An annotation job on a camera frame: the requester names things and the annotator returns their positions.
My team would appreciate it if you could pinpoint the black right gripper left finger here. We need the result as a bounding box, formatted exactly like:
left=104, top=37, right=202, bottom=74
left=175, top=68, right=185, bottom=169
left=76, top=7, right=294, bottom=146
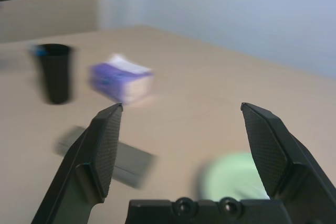
left=31, top=102, right=123, bottom=224

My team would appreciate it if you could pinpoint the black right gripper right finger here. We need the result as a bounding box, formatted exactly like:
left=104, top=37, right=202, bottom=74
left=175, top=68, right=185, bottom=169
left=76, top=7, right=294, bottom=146
left=240, top=102, right=336, bottom=224

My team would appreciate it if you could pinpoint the grey glasses case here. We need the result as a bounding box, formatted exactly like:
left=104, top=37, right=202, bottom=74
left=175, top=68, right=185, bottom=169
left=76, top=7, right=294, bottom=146
left=54, top=125, right=159, bottom=189

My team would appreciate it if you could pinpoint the light green plastic plate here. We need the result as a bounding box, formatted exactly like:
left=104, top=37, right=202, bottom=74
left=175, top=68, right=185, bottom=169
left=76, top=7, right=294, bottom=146
left=198, top=152, right=271, bottom=200

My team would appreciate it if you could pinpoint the purple tissue pack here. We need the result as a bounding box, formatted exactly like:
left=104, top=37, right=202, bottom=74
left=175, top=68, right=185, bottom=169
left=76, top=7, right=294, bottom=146
left=88, top=53, right=155, bottom=106

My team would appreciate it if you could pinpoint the black tapered cup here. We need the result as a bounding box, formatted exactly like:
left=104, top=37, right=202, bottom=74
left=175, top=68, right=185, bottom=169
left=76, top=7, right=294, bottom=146
left=28, top=43, right=75, bottom=105

